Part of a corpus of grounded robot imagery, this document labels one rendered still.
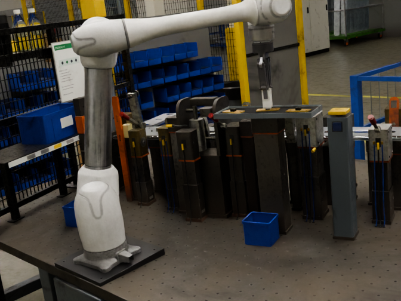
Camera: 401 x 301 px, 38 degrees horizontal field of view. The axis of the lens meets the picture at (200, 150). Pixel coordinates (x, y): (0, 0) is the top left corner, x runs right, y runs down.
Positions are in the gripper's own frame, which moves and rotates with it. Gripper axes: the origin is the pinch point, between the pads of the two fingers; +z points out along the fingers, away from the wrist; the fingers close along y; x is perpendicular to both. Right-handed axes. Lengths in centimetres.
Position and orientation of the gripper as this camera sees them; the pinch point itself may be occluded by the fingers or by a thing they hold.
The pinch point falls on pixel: (267, 98)
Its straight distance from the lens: 209.7
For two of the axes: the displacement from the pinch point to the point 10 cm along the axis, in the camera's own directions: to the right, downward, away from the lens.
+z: 1.1, 9.6, 2.5
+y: 3.1, -2.7, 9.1
